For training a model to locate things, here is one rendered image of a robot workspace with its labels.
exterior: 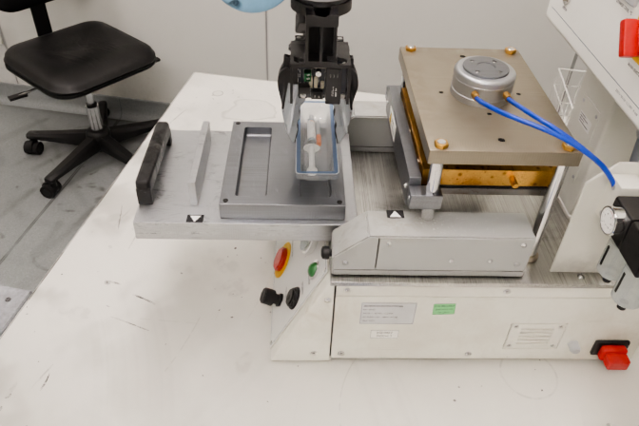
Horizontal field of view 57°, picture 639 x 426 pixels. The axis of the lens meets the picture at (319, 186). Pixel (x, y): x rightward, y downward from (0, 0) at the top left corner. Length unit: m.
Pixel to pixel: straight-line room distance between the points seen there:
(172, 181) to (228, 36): 1.70
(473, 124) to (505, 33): 1.65
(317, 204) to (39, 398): 0.47
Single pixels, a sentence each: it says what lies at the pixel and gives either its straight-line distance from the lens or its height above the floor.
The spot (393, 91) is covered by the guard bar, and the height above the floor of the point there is 1.05.
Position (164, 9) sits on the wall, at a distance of 2.57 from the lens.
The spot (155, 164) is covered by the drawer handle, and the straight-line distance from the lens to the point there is 0.84.
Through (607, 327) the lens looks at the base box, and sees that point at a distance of 0.94.
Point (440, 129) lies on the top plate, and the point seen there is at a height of 1.11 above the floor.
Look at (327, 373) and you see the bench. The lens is 0.89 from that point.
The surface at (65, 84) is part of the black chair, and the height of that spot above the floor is 0.48.
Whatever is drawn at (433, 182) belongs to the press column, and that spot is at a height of 1.06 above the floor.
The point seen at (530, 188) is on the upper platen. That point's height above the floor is 1.03.
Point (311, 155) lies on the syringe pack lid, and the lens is 0.78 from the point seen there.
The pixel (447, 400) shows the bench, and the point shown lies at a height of 0.75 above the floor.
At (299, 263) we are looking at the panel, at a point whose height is 0.85.
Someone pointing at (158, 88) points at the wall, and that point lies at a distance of 2.76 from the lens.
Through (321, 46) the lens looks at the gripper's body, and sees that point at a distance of 0.68.
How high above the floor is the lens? 1.49
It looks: 39 degrees down
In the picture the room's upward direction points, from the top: 3 degrees clockwise
